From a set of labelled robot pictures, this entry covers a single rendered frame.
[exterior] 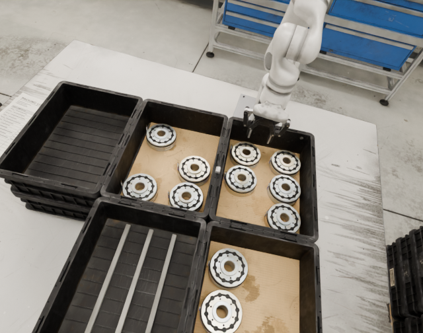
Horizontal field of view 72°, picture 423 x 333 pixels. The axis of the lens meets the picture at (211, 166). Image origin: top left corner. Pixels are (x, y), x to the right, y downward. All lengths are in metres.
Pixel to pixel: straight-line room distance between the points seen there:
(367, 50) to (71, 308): 2.61
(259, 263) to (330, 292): 0.29
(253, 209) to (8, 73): 2.41
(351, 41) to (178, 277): 2.35
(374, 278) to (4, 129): 1.46
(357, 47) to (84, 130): 2.25
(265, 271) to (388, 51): 2.29
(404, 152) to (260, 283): 2.11
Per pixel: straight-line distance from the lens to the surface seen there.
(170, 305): 0.82
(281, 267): 0.89
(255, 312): 0.84
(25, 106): 1.48
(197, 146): 1.04
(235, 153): 1.00
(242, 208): 0.93
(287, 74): 0.74
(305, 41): 0.69
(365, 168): 1.40
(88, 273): 0.86
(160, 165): 0.99
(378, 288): 1.16
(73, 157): 1.06
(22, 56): 3.08
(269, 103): 0.78
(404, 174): 2.61
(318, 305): 0.79
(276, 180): 0.98
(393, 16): 2.71
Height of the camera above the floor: 1.63
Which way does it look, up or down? 54 degrees down
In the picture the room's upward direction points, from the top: 11 degrees clockwise
